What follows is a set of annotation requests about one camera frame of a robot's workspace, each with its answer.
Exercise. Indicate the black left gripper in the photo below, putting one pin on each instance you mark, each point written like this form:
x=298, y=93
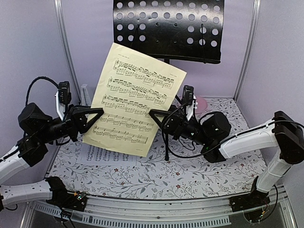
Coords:
x=76, y=119

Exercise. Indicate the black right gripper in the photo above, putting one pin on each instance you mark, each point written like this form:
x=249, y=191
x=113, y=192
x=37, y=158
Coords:
x=174, y=124

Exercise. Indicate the yellow sheet music page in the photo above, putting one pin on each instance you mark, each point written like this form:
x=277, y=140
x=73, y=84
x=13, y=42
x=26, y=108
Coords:
x=130, y=85

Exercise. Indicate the black perforated music stand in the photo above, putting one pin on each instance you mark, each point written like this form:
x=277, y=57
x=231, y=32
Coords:
x=189, y=30

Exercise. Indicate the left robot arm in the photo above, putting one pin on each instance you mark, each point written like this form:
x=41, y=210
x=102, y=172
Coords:
x=41, y=129

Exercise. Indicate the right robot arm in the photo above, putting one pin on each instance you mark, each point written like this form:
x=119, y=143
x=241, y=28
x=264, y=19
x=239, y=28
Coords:
x=218, y=146

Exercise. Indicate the white metronome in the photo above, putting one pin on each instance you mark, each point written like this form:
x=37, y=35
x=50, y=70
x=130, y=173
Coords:
x=85, y=97

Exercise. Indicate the white sheet music page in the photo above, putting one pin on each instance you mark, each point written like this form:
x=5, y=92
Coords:
x=91, y=155

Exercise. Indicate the pink plastic plate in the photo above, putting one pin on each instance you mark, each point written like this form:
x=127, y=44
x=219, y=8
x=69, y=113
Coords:
x=200, y=106

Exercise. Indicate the floral patterned table cloth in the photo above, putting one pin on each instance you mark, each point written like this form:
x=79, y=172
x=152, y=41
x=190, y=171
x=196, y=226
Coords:
x=185, y=175

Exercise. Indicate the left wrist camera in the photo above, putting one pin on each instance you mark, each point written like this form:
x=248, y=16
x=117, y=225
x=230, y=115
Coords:
x=63, y=98

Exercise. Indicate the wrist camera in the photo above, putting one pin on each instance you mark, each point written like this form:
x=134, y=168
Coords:
x=189, y=100
x=63, y=98

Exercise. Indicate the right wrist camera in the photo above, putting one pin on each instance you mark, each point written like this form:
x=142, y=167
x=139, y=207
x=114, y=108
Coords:
x=189, y=100

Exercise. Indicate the aluminium front rail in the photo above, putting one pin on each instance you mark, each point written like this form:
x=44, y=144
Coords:
x=216, y=212

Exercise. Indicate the right aluminium corner post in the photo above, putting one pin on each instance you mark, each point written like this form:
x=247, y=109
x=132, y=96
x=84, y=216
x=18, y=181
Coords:
x=249, y=46

